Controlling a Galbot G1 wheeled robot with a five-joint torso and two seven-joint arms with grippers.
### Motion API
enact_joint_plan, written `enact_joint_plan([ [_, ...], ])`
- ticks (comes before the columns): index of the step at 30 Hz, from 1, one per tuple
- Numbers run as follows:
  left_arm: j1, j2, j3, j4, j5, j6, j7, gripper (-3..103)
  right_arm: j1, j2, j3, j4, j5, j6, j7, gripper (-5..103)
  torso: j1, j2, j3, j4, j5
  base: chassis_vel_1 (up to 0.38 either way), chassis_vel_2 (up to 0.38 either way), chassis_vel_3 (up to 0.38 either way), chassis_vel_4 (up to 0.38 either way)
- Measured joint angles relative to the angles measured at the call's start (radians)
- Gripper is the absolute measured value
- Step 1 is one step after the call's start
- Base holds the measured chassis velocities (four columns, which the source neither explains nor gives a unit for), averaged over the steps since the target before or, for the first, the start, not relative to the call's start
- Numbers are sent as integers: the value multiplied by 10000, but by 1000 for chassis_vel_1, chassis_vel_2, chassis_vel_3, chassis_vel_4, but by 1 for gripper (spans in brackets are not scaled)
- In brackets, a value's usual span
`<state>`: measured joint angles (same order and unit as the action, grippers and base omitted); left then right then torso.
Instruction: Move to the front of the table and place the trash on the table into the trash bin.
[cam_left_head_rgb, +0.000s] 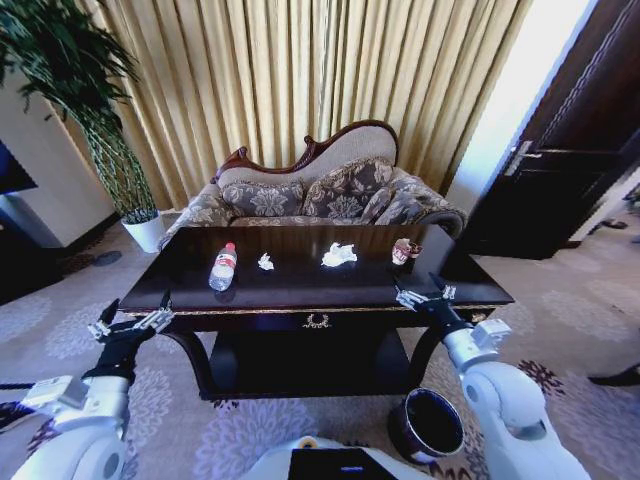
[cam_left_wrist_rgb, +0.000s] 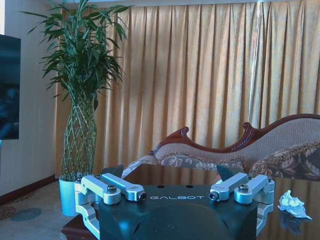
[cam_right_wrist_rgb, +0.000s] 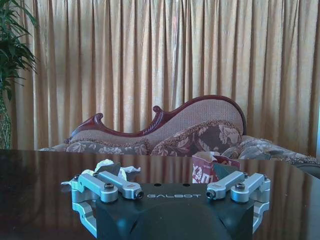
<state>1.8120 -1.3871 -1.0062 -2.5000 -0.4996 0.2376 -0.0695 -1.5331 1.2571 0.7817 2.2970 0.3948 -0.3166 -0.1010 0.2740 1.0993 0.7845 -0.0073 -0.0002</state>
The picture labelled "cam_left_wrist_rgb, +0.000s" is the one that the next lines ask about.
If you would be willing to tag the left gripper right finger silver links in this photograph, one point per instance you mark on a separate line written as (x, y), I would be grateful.
(252, 190)

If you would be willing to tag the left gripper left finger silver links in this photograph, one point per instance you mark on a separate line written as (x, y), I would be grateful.
(113, 191)

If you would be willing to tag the crumpled white paper ball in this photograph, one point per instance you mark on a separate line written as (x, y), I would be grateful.
(290, 203)

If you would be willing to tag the white plant pot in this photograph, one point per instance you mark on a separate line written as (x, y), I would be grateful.
(66, 197)

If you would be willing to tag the dark floral sofa cushion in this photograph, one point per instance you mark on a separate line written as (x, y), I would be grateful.
(295, 162)

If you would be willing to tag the carved wooden upholstered chaise sofa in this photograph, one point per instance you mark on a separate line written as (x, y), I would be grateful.
(275, 140)

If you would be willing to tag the golden pleated curtain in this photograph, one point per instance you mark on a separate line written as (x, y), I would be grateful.
(200, 75)

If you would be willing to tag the tall braided bamboo plant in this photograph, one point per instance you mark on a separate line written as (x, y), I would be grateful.
(80, 62)

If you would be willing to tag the dark flat screen panel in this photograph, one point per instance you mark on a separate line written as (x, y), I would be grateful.
(9, 87)

